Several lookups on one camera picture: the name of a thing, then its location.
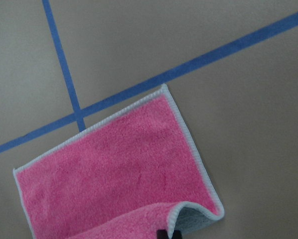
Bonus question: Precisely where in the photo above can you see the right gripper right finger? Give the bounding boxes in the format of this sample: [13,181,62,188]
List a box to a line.
[172,230,183,239]

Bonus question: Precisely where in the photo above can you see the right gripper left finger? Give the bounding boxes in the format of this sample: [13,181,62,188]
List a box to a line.
[156,230,167,239]

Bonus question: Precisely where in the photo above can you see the pink towel grey trim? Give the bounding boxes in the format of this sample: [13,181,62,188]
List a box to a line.
[13,85,224,239]

